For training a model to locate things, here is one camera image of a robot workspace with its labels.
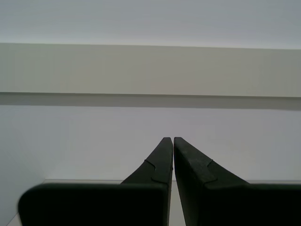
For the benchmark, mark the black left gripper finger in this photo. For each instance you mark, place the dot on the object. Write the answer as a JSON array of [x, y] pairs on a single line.
[[223, 204], [98, 204]]

